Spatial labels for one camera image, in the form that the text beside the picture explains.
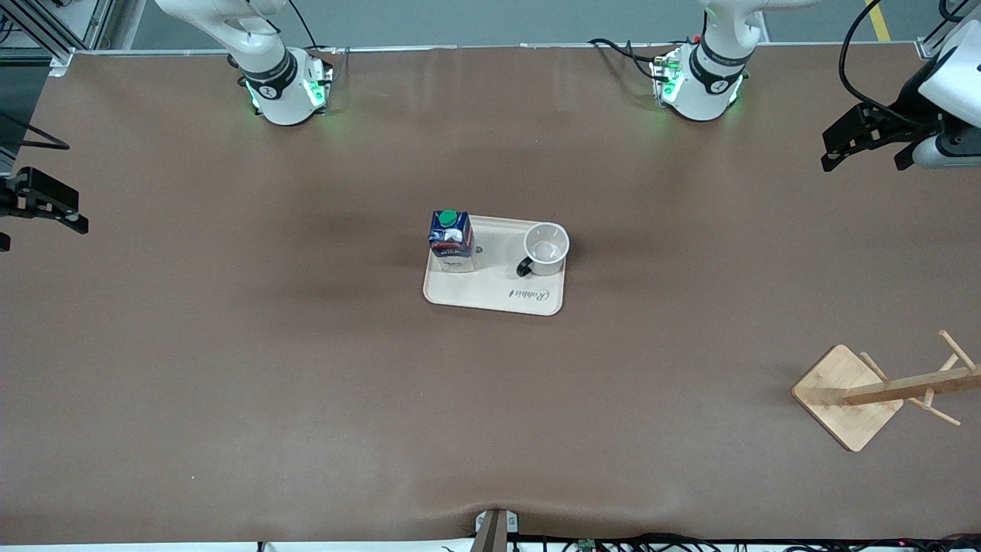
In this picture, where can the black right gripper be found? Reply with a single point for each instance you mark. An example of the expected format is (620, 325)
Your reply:
(9, 201)

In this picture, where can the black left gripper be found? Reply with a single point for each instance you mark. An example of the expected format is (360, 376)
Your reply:
(909, 106)

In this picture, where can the blue milk carton green cap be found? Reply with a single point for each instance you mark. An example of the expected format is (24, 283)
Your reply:
(452, 241)

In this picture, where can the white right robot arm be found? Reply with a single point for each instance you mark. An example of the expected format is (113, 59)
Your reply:
(280, 92)

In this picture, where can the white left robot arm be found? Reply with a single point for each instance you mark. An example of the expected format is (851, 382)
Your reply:
(709, 84)

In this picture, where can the wooden cup rack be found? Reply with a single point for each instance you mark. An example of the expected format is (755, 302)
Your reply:
(847, 399)

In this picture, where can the thin black metal stand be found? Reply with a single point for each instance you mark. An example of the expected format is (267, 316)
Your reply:
(46, 139)

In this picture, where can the brown table mat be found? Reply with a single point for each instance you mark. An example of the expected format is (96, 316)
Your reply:
(230, 383)

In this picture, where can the cream plastic rabbit tray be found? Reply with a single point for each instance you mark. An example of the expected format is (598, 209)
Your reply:
(498, 295)

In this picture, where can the small green circuit board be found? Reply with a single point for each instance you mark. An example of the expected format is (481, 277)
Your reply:
(587, 545)

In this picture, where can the metal table clamp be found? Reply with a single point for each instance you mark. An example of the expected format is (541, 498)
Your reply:
(510, 523)

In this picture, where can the aluminium frame profile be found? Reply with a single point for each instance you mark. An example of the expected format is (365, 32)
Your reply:
(929, 47)
(61, 60)

